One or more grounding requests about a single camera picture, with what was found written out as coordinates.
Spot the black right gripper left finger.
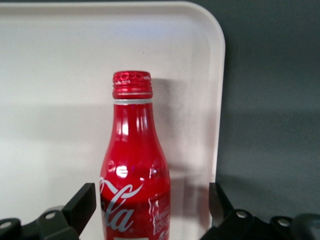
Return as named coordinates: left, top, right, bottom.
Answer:
left=0, top=182, right=97, bottom=240

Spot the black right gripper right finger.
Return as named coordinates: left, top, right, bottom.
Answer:
left=199, top=182, right=298, bottom=240

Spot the red coke bottle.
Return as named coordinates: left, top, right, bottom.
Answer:
left=99, top=70, right=172, bottom=240

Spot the beige plastic tray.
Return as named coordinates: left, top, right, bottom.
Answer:
left=0, top=1, right=227, bottom=240

